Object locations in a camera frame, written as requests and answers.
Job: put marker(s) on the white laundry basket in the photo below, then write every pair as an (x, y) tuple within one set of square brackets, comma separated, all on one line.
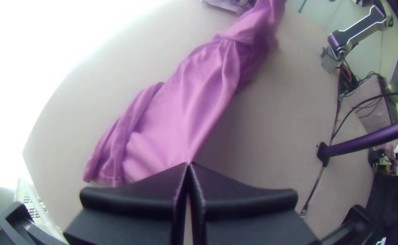
[(32, 200)]

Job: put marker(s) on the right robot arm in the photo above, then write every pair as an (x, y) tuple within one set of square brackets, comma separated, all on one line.
[(358, 27)]

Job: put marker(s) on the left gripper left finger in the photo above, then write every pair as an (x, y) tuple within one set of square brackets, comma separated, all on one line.
[(134, 211)]

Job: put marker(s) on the heap of clothes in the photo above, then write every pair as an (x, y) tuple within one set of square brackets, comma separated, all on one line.
[(226, 4)]

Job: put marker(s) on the maroon t-shirt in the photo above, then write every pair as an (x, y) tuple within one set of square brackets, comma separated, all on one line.
[(192, 95)]

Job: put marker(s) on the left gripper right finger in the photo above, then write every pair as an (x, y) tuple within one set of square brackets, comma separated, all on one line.
[(246, 211)]

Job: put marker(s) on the black camera stand pole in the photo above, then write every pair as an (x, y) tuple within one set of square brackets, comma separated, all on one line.
[(365, 139)]

